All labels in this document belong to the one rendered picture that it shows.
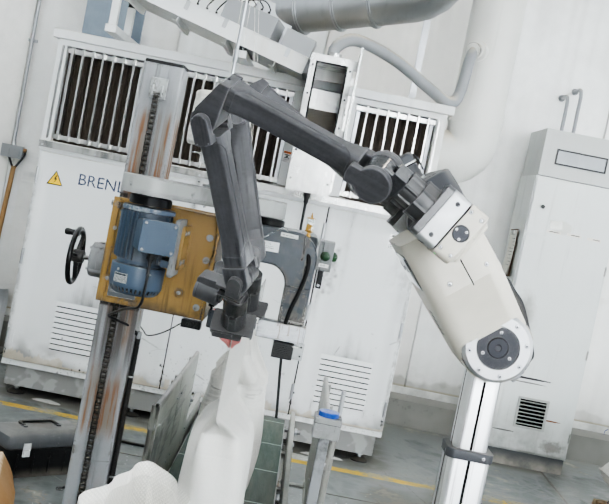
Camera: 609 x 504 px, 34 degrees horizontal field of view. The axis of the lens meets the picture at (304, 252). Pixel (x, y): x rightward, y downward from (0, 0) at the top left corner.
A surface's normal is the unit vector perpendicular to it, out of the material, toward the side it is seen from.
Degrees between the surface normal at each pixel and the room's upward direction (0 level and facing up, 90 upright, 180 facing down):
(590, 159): 90
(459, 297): 115
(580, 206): 90
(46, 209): 90
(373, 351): 90
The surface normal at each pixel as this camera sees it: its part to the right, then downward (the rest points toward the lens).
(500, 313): 0.26, 0.53
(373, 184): -0.36, 0.44
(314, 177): -0.01, 0.06
